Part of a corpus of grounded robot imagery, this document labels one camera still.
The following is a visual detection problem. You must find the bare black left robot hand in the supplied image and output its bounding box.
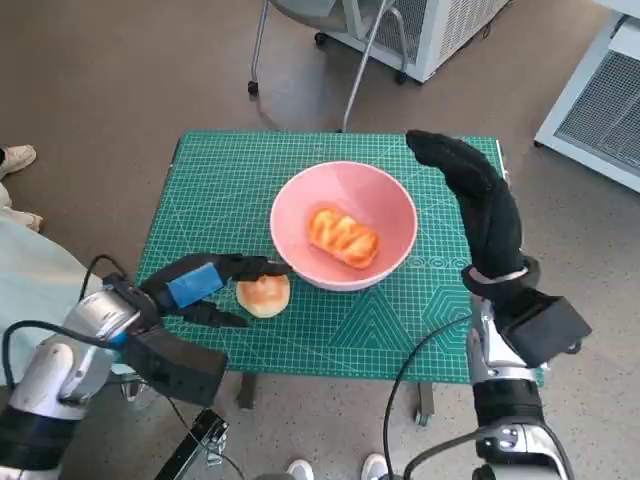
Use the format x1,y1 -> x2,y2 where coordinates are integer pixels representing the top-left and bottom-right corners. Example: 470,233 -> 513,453
135,252 -> 291,330

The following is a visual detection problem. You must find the green cutting mat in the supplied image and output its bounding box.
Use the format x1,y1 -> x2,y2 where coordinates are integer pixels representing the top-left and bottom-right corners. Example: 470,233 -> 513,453
137,130 -> 546,384

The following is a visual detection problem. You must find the white cabinet with grey grille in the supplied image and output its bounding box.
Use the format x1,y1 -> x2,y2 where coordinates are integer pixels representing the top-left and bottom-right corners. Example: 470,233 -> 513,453
533,9 -> 640,194

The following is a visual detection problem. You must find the black metal bracket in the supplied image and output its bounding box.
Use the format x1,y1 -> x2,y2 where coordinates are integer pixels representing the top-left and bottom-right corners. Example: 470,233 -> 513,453
154,407 -> 231,480

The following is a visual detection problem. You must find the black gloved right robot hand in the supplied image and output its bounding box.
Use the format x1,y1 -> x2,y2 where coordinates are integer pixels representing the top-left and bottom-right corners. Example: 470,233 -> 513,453
405,129 -> 530,282

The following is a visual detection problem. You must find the orange striped toy bread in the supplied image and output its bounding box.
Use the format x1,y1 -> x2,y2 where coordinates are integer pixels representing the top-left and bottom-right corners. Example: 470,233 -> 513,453
306,204 -> 380,271

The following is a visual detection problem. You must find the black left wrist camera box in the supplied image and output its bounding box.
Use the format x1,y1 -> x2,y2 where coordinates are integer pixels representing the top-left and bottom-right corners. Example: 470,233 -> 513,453
119,324 -> 229,409

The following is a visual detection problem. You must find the pink bowl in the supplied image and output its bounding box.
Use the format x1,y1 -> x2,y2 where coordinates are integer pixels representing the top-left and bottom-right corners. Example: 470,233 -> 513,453
270,160 -> 419,293

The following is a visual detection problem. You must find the white louvered cabinet on casters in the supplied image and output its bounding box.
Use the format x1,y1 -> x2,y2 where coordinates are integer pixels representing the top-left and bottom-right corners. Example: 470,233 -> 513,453
319,0 -> 511,84

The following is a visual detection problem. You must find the grey chair with metal legs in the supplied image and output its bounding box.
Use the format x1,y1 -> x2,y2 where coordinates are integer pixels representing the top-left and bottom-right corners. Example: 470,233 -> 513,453
247,0 -> 407,132

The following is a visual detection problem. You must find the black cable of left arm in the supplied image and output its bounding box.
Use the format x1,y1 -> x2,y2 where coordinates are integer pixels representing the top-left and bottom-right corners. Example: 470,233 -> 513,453
1,319 -> 126,389

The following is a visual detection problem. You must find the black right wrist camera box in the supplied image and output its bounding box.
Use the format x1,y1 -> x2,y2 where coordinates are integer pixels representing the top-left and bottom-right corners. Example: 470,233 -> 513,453
499,294 -> 593,372

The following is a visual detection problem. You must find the person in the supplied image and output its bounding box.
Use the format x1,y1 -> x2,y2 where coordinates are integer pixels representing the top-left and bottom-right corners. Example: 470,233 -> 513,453
287,452 -> 389,480
0,144 -> 109,387

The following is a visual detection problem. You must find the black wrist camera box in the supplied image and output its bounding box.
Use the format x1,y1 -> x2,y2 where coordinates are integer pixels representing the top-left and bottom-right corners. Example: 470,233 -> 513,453
499,294 -> 593,372
119,324 -> 229,409

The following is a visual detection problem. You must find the round pale toy bun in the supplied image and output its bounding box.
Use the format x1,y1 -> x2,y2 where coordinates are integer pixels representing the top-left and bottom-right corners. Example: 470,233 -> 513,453
235,273 -> 291,319

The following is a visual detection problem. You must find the dark table leg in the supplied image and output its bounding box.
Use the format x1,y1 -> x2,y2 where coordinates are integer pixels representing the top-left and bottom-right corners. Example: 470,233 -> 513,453
416,382 -> 436,427
238,373 -> 259,410

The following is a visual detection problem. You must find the long black cable of right arm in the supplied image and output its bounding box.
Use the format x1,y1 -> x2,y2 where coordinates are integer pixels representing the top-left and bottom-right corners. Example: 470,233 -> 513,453
382,314 -> 474,480

